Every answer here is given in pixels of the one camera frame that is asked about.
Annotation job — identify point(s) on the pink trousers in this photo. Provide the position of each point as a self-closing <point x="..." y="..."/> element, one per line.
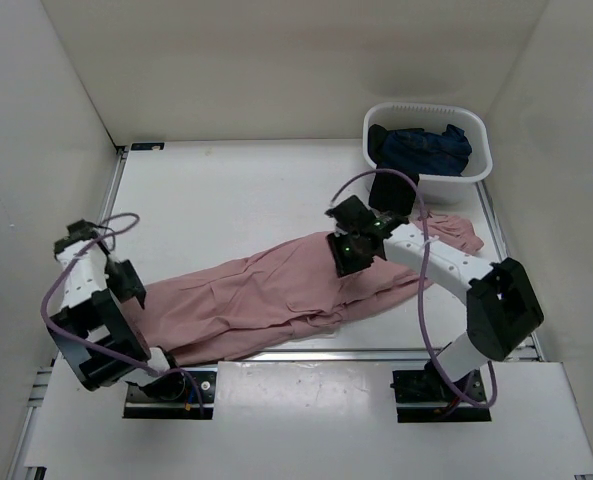
<point x="288" y="292"/>

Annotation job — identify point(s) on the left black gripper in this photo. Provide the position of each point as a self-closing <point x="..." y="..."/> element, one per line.
<point x="132" y="285"/>

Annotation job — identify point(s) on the white plastic basket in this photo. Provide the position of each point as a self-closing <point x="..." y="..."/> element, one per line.
<point x="435" y="118"/>

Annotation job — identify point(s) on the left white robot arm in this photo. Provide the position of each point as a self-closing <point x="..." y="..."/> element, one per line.
<point x="91" y="328"/>

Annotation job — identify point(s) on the blue trousers in basket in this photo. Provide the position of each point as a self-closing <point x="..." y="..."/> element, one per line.
<point x="445" y="154"/>

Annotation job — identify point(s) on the black trousers over basket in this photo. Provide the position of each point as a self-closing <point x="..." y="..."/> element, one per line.
<point x="391" y="192"/>

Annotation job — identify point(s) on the aluminium table edge rail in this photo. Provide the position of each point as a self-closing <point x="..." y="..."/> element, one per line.
<point x="17" y="468"/>

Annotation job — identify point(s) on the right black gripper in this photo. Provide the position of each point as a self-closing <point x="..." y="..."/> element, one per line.
<point x="342" y="266"/>

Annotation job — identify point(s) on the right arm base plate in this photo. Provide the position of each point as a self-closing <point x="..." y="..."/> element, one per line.
<point x="419" y="400"/>

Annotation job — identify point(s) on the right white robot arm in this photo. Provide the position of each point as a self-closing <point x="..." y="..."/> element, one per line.
<point x="502" y="309"/>

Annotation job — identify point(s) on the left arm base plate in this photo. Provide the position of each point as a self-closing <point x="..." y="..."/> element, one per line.
<point x="174" y="399"/>

